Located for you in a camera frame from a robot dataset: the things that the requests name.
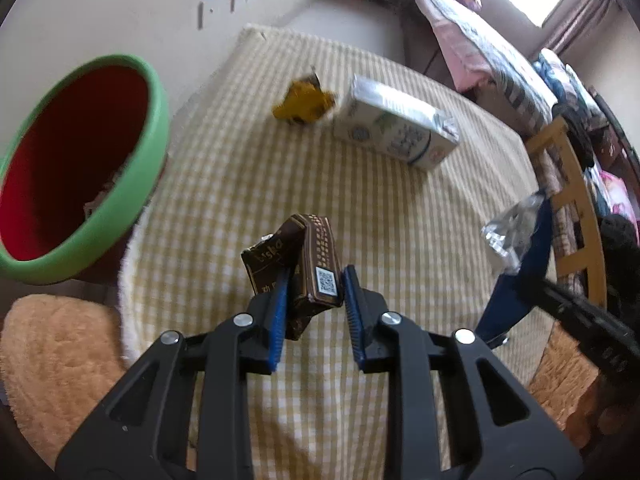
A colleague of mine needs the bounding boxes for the clear plastic wrapper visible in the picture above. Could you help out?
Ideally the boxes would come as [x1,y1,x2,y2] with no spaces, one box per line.
[481,192,547,274]

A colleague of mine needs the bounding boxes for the green bin with red inside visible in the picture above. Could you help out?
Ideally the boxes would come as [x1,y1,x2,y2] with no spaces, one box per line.
[0,53,171,286]

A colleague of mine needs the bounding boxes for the brown drink carton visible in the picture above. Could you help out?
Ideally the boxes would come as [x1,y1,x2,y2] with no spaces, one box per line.
[241,213,346,342]

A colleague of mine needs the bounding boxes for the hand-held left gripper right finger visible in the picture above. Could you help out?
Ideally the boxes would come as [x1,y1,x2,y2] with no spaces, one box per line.
[341,265,583,480]

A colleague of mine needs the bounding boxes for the wooden chair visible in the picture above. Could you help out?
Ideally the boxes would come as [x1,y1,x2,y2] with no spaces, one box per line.
[525,117,609,311]

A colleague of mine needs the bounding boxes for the window curtain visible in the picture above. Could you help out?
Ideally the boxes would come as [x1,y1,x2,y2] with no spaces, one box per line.
[544,0,617,57]

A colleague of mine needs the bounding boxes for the pink bed sheet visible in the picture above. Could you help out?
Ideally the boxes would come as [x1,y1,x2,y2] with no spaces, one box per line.
[430,7,493,93]

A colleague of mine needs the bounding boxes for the orange plush rug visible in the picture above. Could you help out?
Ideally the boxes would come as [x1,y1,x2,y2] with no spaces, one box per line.
[0,294,616,467]

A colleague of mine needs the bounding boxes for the pink cloth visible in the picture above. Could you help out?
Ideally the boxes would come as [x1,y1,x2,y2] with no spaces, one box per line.
[599,170,640,223]

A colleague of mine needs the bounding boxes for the dark folded clothes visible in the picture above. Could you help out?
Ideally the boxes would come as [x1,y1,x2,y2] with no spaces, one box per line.
[552,102,598,171]

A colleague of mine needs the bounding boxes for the white drink carton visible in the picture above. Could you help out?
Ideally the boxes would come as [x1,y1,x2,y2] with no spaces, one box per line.
[332,74,460,170]

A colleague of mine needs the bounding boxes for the beige checked tablecloth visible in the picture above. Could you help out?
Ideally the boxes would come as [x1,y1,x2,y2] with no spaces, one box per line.
[117,22,557,480]

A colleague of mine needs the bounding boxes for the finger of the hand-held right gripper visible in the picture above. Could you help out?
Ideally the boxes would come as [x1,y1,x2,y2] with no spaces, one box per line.
[474,200,556,348]

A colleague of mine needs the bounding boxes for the yellow wrapper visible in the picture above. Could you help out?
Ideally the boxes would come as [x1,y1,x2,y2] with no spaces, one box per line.
[272,67,337,125]

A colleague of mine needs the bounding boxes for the patterned pillow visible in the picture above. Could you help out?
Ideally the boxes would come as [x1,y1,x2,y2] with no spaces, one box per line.
[532,47,601,116]

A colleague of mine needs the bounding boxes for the checked chair cushion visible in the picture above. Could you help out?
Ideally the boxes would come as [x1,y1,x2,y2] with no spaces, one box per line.
[539,150,587,257]

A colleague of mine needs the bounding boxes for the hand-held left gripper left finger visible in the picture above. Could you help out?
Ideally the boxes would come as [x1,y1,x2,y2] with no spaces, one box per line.
[55,265,293,480]

